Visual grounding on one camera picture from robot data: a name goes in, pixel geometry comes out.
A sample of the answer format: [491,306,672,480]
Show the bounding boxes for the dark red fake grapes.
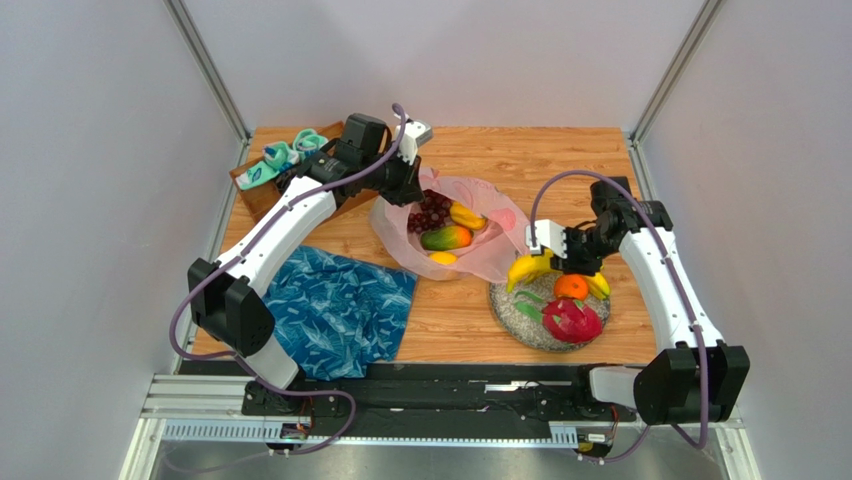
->
[407,190,453,234]

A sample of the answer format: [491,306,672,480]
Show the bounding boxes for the blue leaf-pattern cloth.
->
[263,246,418,381]

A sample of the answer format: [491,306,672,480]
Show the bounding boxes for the yellow fake bell pepper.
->
[449,202,487,231]

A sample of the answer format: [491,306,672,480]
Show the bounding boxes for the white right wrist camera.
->
[525,219,567,259]

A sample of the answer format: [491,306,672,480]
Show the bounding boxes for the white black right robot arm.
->
[527,174,750,425]

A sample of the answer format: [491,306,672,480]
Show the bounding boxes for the speckled grey ceramic plate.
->
[488,273,611,352]

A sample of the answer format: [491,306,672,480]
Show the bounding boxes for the yellow fake lemon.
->
[429,251,458,265]

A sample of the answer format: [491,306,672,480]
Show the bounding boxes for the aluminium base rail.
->
[119,362,763,480]

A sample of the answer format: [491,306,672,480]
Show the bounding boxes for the wooden compartment tray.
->
[228,120,381,226]

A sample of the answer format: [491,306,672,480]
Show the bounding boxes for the orange fake tangerine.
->
[553,274,590,301]

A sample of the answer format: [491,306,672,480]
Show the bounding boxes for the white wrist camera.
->
[525,219,567,259]
[395,119,433,165]

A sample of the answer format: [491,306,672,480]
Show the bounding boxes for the yellow fake banana bunch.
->
[582,272,611,301]

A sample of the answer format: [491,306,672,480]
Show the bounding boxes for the pink translucent plastic bag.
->
[369,168,529,283]

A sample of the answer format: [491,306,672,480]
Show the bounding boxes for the pink fake dragon fruit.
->
[513,292,603,344]

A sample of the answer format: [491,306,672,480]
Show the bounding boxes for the teal white rolled sock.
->
[235,142,302,191]

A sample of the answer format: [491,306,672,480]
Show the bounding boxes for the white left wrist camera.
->
[395,119,433,165]

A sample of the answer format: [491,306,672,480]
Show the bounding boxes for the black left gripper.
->
[360,145,424,208]

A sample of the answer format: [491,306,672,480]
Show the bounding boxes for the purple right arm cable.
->
[529,170,711,465]

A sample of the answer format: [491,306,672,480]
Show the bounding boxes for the green orange fake mango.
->
[420,225,473,251]

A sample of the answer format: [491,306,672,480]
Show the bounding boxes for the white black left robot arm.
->
[176,105,433,392]

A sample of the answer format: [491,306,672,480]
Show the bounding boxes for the single yellow fake banana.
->
[506,249,554,293]

